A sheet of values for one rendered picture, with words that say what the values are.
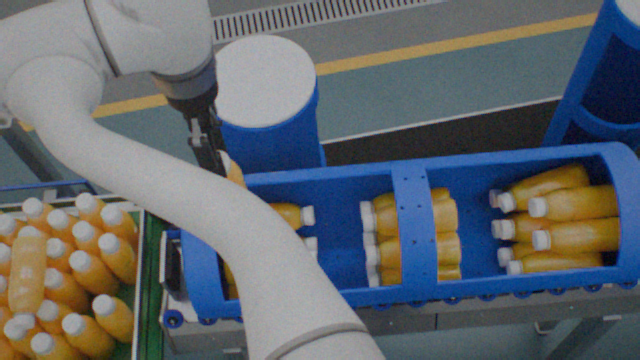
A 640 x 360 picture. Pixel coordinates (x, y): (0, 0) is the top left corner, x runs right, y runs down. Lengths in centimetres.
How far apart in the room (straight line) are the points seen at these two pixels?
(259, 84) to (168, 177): 105
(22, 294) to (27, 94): 73
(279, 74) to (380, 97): 126
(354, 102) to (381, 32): 40
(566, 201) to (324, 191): 50
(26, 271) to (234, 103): 60
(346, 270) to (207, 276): 36
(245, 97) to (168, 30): 88
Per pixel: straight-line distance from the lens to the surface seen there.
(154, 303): 162
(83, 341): 149
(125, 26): 80
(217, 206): 61
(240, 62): 173
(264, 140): 166
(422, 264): 128
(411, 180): 130
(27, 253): 149
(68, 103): 76
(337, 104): 289
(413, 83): 295
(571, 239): 141
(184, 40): 82
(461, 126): 267
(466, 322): 160
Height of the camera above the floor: 237
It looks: 61 degrees down
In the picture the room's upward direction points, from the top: 8 degrees counter-clockwise
